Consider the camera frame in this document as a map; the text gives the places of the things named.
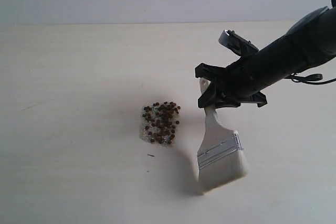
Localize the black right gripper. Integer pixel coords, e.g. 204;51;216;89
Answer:
195;38;291;109

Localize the white wooden paint brush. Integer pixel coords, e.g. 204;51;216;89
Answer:
196;77;249;192

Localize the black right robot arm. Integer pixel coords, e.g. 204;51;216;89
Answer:
195;0;335;109

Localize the pile of beans and grains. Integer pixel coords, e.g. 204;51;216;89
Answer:
139;101;181;147

